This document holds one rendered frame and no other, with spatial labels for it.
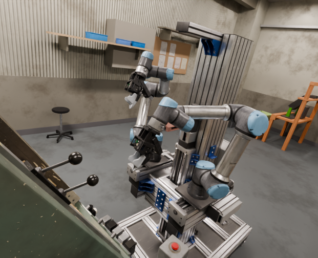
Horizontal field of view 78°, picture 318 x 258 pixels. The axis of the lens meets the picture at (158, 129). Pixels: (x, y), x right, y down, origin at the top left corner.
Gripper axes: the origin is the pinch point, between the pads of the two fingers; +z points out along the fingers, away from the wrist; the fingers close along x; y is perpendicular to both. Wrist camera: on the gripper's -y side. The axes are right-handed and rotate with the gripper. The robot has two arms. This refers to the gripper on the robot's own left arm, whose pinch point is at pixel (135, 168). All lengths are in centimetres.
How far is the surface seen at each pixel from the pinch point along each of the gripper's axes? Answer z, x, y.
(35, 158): 20.9, -34.9, 27.4
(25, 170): 3.8, 10.9, 45.9
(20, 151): 19, -34, 35
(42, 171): 4.4, 8.5, 41.1
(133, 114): -11, -354, -265
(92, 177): 2.4, 11.3, 26.9
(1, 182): -8, 37, 58
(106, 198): 94, -122, -111
